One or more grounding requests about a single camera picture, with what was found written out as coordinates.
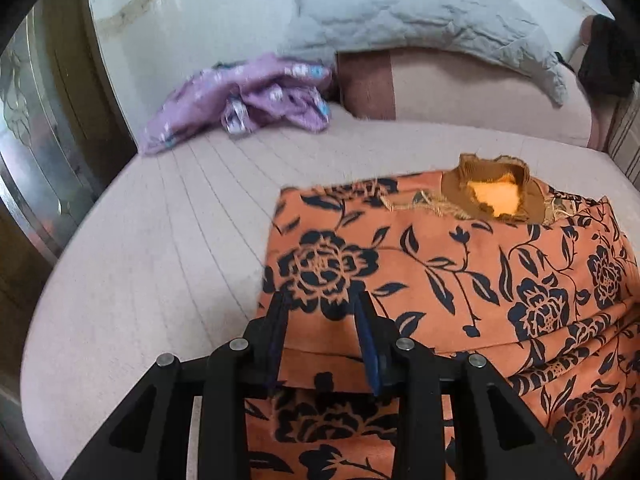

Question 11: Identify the striped floral headboard cushion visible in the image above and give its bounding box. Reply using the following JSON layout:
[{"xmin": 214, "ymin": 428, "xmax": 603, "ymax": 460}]
[{"xmin": 606, "ymin": 89, "xmax": 640, "ymax": 188}]

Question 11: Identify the pink bolster cushion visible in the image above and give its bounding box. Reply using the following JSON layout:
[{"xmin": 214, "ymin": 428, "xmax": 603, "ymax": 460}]
[{"xmin": 336, "ymin": 49, "xmax": 599, "ymax": 148}]

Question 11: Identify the grey quilted pillow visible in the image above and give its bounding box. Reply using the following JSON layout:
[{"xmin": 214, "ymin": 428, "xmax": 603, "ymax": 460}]
[{"xmin": 279, "ymin": 0, "xmax": 568, "ymax": 106}]

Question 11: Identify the purple floral cloth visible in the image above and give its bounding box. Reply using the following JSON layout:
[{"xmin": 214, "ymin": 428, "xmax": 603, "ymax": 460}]
[{"xmin": 134, "ymin": 53, "xmax": 333, "ymax": 155}]

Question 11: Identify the wooden glass door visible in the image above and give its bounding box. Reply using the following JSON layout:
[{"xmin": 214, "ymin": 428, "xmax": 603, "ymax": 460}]
[{"xmin": 1, "ymin": 0, "xmax": 134, "ymax": 479}]

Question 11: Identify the black garment on headboard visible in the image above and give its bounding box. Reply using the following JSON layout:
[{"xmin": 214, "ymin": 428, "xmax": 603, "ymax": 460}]
[{"xmin": 578, "ymin": 14, "xmax": 639, "ymax": 98}]

